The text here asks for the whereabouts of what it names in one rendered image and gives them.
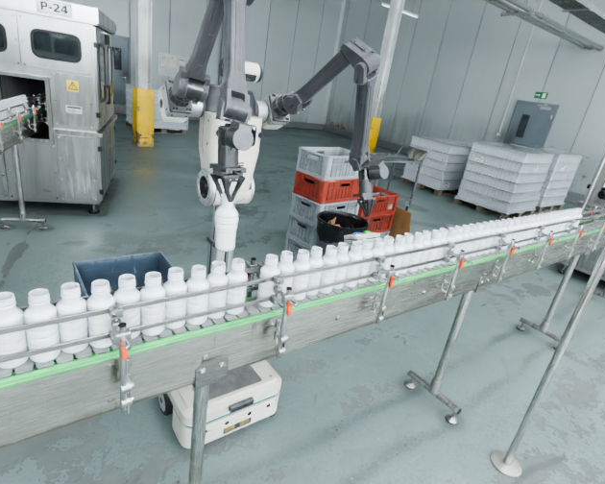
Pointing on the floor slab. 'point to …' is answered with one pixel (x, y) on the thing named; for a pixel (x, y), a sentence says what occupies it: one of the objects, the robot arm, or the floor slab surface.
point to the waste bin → (327, 233)
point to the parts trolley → (394, 168)
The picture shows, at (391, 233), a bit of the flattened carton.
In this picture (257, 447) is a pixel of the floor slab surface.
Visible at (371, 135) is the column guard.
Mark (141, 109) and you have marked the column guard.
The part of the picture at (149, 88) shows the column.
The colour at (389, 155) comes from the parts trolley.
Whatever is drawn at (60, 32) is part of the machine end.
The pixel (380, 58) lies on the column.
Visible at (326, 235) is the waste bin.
